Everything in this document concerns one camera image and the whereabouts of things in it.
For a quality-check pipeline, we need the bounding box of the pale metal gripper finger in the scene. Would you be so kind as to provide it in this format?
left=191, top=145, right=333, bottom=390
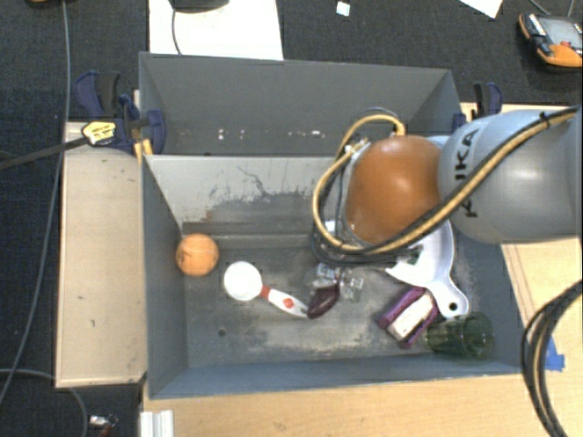
left=339, top=272, right=366, bottom=303
left=304, top=263, right=341, bottom=290

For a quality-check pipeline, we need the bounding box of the dark purple toy eggplant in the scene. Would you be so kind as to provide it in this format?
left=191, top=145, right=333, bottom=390
left=306, top=284, right=341, bottom=320

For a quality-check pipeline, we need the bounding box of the purple and white box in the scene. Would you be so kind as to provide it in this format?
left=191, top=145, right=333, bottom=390
left=377, top=287, right=441, bottom=351

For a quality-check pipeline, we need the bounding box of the white and red measuring spoon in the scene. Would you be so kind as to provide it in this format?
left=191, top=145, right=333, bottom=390
left=222, top=260, right=310, bottom=320

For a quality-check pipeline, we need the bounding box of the grey metal bin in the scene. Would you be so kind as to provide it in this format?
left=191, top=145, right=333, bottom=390
left=138, top=51, right=525, bottom=401

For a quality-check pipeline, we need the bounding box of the dark green glass cup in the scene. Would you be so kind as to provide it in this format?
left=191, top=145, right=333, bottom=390
left=424, top=311, right=496, bottom=360

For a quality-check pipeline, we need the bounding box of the orange ball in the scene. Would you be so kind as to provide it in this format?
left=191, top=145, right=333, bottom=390
left=175, top=233, right=220, bottom=277

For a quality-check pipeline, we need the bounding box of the pale wood flat board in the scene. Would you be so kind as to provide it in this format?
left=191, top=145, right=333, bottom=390
left=55, top=122, right=149, bottom=389

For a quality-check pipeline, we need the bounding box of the white pan with handle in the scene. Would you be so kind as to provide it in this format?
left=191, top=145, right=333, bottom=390
left=384, top=220, right=471, bottom=323

